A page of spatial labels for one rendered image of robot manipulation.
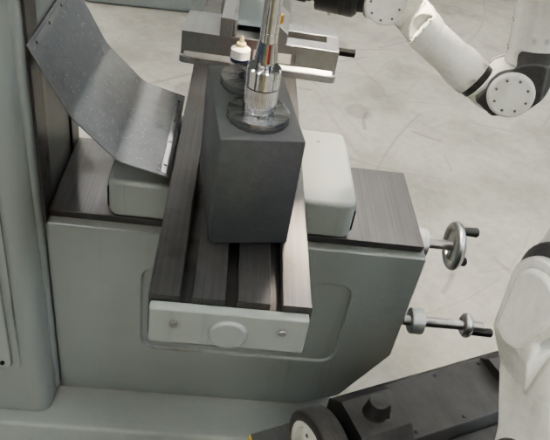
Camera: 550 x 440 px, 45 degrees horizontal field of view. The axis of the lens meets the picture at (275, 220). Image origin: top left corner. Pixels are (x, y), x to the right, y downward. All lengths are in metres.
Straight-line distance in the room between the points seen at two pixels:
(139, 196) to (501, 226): 1.92
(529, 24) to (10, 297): 1.11
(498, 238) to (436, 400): 1.57
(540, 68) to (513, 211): 1.91
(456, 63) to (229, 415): 1.01
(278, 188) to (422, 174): 2.17
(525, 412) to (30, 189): 0.95
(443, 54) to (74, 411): 1.17
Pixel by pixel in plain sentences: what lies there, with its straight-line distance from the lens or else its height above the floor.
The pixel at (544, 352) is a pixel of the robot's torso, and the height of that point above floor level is 0.93.
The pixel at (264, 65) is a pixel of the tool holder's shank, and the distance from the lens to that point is 0.90.
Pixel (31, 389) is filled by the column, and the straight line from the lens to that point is 1.70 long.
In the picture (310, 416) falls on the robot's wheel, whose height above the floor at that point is 0.59.
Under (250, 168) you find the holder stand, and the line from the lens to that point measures 0.93.
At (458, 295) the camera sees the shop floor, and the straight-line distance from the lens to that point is 2.51.
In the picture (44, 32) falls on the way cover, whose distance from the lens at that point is 1.25.
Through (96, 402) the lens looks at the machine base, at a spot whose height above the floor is 0.20.
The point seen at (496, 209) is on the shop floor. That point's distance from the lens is 3.02.
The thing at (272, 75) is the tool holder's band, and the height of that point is 1.22.
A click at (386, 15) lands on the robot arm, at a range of 1.15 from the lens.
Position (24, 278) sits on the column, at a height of 0.62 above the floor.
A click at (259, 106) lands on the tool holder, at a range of 0.92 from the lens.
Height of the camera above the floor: 1.61
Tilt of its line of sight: 38 degrees down
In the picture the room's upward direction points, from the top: 10 degrees clockwise
